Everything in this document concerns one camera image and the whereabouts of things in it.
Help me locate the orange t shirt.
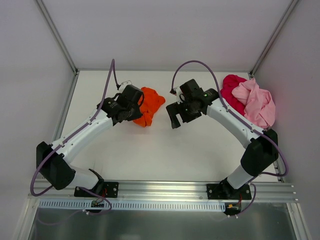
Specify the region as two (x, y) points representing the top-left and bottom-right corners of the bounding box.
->
(133, 87), (166, 128)

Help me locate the magenta t shirt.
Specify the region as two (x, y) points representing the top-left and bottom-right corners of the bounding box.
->
(220, 74), (247, 116)

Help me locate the light pink t shirt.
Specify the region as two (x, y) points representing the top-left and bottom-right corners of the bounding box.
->
(231, 78), (276, 129)

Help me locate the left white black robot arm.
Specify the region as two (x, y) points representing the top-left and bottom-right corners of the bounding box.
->
(36, 84), (145, 197)

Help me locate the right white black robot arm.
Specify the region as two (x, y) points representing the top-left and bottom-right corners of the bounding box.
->
(166, 79), (279, 200)

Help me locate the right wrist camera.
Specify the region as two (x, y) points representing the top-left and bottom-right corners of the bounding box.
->
(170, 79), (203, 104)

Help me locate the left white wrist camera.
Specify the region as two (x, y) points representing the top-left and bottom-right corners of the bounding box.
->
(120, 80), (132, 88)

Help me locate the aluminium mounting rail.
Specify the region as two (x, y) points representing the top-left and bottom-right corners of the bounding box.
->
(27, 178), (300, 203)

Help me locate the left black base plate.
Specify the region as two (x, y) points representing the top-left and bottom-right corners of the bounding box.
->
(73, 181), (119, 198)

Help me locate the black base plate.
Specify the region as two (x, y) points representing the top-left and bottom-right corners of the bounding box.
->
(73, 181), (119, 198)
(206, 182), (252, 200)

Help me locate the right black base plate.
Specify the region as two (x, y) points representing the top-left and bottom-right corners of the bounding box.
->
(206, 182), (252, 200)

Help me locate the left aluminium frame post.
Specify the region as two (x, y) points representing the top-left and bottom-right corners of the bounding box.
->
(34, 0), (78, 75)

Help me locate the aluminium frame post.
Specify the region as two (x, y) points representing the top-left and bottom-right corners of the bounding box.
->
(248, 0), (301, 79)
(34, 0), (78, 75)

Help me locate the white slotted cable duct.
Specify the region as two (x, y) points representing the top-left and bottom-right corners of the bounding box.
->
(38, 199), (226, 213)

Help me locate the right aluminium frame post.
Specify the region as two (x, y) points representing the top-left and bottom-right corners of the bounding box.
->
(248, 0), (301, 79)

